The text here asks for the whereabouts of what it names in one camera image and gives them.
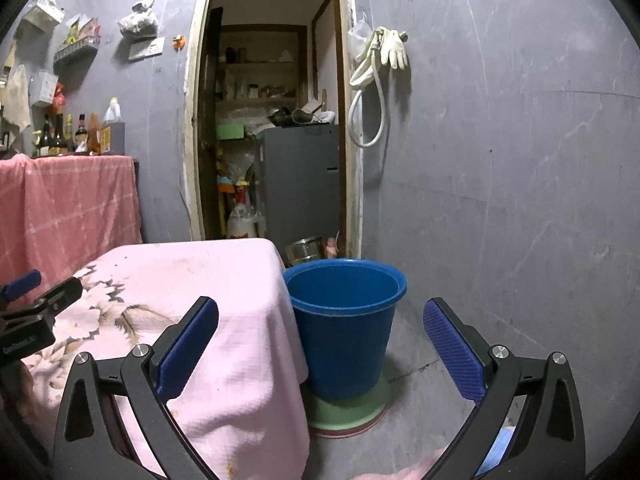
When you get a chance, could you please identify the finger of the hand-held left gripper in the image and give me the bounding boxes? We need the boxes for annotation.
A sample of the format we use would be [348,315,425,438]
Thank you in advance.
[27,276,83,318]
[0,269,42,303]

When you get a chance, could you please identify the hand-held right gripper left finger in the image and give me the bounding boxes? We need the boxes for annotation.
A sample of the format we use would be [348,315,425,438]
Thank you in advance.
[52,296,221,480]

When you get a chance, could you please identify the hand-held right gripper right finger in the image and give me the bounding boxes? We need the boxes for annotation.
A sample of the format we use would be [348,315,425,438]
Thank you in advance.
[422,297,586,480]

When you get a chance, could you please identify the blue plastic bucket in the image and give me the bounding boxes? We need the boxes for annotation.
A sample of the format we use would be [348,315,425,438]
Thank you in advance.
[282,259,407,402]

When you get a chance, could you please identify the pink floral tablecloth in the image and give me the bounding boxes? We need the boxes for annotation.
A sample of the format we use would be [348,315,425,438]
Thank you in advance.
[20,238,311,480]

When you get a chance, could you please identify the pink plaid cloth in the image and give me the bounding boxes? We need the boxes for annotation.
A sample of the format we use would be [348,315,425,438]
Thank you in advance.
[0,154,143,306]

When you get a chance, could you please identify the person's leg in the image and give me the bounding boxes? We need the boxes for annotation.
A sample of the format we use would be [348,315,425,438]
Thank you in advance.
[480,432,521,476]

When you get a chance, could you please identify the green plastic basin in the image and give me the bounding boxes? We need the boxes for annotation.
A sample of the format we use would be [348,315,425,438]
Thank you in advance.
[306,375,391,436]

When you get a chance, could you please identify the white bottle red cap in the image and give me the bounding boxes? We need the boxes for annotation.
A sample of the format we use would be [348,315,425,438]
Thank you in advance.
[227,195,258,239]

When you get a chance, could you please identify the steel pot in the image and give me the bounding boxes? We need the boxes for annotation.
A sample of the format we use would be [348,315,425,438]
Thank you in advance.
[285,236,325,267]

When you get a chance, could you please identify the orange sauce bottle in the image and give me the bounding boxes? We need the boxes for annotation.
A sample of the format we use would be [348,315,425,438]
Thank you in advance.
[87,113,102,156]

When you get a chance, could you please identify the large oil jug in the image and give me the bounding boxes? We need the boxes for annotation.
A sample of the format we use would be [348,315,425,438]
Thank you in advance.
[100,97,126,156]

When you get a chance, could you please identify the hanging dishcloth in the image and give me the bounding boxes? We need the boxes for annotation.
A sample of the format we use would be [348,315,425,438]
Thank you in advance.
[4,64,32,131]

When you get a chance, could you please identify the grey appliance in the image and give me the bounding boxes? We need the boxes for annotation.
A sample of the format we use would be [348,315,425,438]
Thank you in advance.
[255,125,341,241]

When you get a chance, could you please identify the wooden brush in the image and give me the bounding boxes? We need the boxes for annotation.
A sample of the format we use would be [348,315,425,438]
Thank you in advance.
[0,40,18,86]

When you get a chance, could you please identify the wooden shelf unit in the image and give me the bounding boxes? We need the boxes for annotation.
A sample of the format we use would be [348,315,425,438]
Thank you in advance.
[217,24,308,106]

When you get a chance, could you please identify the cream rubber gloves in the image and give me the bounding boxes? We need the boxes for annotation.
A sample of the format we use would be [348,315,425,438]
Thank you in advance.
[372,26,410,71]

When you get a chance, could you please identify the clear hanging plastic bag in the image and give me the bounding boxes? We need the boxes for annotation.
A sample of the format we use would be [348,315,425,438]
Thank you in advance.
[348,19,373,58]

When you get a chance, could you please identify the white wall holder box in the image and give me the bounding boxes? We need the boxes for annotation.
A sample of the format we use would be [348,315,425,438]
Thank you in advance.
[30,70,60,108]

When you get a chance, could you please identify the cream door frame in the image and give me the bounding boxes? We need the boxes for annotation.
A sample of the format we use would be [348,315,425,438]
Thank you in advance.
[182,0,363,261]

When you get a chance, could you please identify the white wall shelf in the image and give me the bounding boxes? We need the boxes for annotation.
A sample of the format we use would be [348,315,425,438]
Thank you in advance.
[52,36,102,63]

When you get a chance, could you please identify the wall socket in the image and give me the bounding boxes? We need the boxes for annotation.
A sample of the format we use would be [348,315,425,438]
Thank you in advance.
[127,37,166,62]

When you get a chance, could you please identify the white wall basket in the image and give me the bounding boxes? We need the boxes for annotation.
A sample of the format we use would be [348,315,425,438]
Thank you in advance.
[22,0,66,28]

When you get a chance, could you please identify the white hose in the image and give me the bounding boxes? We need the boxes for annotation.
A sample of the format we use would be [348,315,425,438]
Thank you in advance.
[348,35,386,149]

